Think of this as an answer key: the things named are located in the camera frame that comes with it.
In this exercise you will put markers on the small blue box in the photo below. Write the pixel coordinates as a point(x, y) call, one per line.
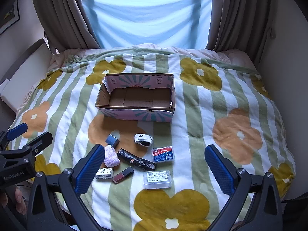
point(112, 140)

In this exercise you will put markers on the black bag bundle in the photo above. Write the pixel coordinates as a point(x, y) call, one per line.
point(137, 160)

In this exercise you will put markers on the printed cardboard box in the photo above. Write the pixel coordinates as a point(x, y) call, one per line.
point(134, 99)

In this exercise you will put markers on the red blue floss pick box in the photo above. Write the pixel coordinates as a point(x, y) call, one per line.
point(163, 154)

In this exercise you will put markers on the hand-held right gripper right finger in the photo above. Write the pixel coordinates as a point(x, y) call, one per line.
point(220, 170)

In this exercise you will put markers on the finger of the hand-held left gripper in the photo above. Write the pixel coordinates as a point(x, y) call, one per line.
point(39, 142)
point(16, 131)

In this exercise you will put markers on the dark red lip gloss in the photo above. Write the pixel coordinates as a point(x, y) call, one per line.
point(122, 175)

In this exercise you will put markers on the light blue sheer curtain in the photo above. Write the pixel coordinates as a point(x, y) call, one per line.
point(144, 16)

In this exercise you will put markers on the striped floral blanket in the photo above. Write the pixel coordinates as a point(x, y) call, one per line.
point(204, 105)

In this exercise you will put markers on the pink cloth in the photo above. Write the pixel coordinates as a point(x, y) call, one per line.
point(111, 157)

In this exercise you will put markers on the person's left hand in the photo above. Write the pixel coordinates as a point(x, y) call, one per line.
point(19, 201)

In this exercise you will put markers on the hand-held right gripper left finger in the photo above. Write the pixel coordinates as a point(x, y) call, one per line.
point(89, 168)

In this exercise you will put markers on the clear plastic labelled box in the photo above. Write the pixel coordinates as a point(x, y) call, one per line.
point(157, 179)

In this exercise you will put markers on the white spotted sock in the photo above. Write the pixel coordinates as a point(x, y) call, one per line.
point(104, 173)

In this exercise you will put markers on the white black-patterned sock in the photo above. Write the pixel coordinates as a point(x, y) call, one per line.
point(143, 140)

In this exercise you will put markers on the white bed headboard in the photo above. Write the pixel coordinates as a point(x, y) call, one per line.
point(26, 72)

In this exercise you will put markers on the beige curtain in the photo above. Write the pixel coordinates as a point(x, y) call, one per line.
point(238, 16)
point(62, 16)

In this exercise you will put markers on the framed wall picture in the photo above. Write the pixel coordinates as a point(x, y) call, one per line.
point(8, 16)

